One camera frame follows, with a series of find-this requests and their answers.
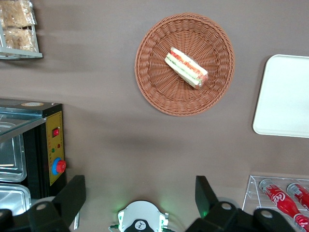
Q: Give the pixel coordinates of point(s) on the clear acrylic bottle rack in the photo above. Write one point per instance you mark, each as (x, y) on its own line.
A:
(252, 195)

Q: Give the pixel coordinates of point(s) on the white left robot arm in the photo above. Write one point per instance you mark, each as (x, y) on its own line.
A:
(138, 212)

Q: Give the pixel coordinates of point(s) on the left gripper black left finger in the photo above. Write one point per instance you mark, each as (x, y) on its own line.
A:
(70, 198)

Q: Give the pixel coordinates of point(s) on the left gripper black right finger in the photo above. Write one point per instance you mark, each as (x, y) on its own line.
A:
(207, 200)

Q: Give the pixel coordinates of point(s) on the steel warmer pan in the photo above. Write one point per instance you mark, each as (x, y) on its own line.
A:
(14, 198)
(12, 169)

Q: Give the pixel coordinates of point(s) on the triangle sandwich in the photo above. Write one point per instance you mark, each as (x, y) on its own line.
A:
(186, 67)

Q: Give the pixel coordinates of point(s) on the red cola bottle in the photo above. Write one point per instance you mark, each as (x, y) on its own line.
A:
(300, 194)
(282, 200)

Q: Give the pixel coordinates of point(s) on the clear bag of crackers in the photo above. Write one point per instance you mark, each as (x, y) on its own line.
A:
(17, 13)
(19, 38)

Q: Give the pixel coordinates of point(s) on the black glass food warmer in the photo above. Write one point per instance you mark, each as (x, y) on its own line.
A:
(33, 145)

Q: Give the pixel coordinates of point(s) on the cream plastic tray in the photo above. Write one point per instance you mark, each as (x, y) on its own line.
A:
(285, 96)

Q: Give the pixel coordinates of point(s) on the round brown wicker basket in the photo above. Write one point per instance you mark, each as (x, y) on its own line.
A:
(159, 91)

